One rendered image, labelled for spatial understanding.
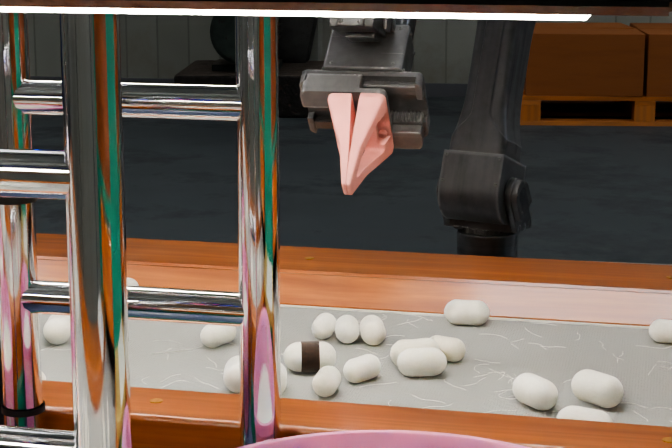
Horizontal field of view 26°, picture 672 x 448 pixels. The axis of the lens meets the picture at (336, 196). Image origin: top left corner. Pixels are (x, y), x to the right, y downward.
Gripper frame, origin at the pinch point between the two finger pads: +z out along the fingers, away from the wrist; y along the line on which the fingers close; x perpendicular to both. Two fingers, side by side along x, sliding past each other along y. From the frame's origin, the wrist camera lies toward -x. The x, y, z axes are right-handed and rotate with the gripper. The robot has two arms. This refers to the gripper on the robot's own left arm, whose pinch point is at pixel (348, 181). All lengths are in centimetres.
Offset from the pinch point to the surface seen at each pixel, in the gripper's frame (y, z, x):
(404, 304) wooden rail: 3.8, 3.6, 11.4
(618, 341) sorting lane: 21.5, 7.8, 8.7
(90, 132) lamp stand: 2, 36, -47
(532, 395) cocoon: 16.6, 20.9, -4.1
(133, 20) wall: -302, -544, 516
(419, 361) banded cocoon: 8.1, 16.8, -0.7
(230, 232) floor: -121, -218, 297
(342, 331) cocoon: 0.9, 11.6, 3.9
